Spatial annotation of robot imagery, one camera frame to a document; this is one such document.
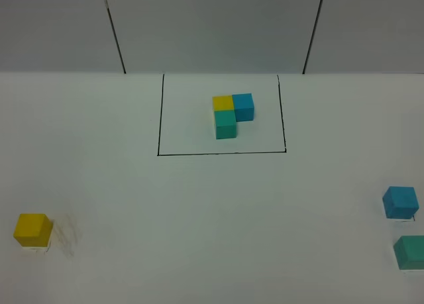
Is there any blue template cube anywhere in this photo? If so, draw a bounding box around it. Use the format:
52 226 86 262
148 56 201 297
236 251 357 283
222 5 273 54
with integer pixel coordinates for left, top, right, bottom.
232 93 254 122

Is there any yellow template cube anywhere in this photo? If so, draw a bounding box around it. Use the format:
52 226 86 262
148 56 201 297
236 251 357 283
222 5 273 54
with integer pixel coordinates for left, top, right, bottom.
212 95 236 125

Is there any green template cube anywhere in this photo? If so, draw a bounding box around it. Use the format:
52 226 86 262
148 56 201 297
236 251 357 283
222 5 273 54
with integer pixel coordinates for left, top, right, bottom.
214 110 237 139

